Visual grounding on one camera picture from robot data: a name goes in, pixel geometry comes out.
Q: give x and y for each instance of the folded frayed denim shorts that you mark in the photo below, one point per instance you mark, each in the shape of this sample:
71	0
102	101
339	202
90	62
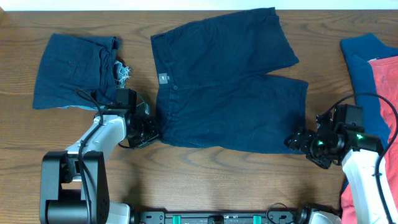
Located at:
87	63

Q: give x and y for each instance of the blue shirt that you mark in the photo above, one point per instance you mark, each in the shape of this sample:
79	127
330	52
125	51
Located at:
358	51

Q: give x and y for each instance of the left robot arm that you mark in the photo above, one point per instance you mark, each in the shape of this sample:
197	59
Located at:
74	186

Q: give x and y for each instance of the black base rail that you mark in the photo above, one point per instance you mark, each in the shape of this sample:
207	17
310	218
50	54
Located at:
275	214

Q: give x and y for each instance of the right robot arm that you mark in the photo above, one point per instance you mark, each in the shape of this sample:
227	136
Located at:
340	139

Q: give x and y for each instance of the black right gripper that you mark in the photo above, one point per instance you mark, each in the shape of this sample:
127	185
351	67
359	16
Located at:
302	139

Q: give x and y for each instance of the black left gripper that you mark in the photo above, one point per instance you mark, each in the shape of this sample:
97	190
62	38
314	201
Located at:
153	134

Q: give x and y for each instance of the navy blue shorts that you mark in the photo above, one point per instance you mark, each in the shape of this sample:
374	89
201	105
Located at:
217	85

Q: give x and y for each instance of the coral red shirt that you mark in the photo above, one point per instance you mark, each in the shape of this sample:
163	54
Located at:
385	77

